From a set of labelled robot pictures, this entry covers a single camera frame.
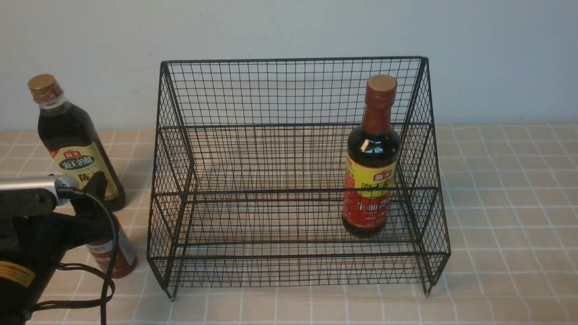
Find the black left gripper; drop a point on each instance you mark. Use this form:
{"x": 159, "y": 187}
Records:
{"x": 66, "y": 216}

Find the black wire mesh shelf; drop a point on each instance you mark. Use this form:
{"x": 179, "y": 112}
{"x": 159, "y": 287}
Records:
{"x": 249, "y": 167}

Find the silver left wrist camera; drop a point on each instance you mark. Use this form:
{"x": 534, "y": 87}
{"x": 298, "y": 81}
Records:
{"x": 32, "y": 196}

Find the soy sauce bottle red label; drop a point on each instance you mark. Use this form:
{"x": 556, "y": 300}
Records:
{"x": 373, "y": 149}

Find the vinegar bottle gold cap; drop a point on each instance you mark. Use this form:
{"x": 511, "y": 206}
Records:
{"x": 69, "y": 135}

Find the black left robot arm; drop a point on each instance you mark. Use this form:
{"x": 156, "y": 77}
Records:
{"x": 27, "y": 268}

